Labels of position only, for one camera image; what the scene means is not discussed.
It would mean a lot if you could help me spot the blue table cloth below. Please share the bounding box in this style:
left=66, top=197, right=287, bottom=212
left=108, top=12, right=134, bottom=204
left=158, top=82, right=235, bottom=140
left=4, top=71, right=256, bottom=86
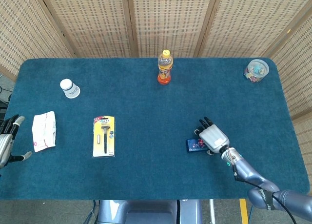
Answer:
left=0, top=57, right=311, bottom=201

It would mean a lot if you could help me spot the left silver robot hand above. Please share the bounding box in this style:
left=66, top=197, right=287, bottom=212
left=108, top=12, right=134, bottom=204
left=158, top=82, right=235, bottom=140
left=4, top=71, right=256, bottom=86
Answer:
left=0, top=114, right=33, bottom=170

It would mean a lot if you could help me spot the blue packaged item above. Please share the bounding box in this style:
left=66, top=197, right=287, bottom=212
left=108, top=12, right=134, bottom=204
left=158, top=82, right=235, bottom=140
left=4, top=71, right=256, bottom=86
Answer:
left=186, top=138, right=213, bottom=153

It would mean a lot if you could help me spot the orange juice bottle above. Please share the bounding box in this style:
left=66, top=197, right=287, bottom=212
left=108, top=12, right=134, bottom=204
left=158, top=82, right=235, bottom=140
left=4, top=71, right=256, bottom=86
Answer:
left=156, top=49, right=174, bottom=86

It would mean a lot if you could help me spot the blue-grey robot torso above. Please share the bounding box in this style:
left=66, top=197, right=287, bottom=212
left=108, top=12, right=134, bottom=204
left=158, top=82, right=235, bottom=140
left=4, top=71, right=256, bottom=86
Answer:
left=97, top=199, right=203, bottom=224

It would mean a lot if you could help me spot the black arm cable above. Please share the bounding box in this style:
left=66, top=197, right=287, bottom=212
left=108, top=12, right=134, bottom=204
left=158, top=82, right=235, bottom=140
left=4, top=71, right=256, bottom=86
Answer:
left=233, top=170, right=297, bottom=224

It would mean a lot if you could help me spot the yellow razor blister pack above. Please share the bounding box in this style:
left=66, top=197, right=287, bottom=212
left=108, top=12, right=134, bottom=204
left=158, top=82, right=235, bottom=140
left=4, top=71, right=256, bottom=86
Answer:
left=92, top=115, right=116, bottom=158

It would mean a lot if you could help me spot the yellow floor tape strip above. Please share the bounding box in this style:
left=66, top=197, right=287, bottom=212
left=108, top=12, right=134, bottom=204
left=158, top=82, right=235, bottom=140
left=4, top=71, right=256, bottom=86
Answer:
left=239, top=199, right=249, bottom=224

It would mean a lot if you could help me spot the black background equipment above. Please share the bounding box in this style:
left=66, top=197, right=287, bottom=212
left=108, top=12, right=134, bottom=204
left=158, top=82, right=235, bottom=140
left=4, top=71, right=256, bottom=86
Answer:
left=0, top=86, right=13, bottom=112

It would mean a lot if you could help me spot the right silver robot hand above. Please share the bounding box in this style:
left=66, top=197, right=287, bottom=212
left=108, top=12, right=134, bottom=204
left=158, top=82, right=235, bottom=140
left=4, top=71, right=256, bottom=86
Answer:
left=194, top=116, right=231, bottom=156

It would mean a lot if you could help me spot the woven folding screen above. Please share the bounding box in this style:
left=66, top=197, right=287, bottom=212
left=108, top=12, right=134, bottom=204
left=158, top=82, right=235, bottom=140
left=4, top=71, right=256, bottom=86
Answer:
left=0, top=0, right=312, bottom=176

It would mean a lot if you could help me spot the blue floor cable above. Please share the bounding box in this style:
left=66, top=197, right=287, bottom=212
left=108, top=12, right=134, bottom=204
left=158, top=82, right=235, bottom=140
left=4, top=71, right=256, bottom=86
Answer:
left=84, top=200, right=97, bottom=224

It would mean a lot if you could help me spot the white paper cup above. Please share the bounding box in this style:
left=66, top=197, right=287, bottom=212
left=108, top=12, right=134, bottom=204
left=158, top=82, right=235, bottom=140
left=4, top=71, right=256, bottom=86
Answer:
left=59, top=79, right=81, bottom=99

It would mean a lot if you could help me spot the clear jar of clips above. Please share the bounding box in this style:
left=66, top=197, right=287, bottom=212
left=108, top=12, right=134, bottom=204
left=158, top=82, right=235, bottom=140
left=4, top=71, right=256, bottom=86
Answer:
left=242, top=59, right=270, bottom=83

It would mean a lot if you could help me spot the white tissue pack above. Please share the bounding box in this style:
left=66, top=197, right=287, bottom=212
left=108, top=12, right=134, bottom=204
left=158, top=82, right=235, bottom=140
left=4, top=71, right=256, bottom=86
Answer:
left=31, top=110, right=57, bottom=153

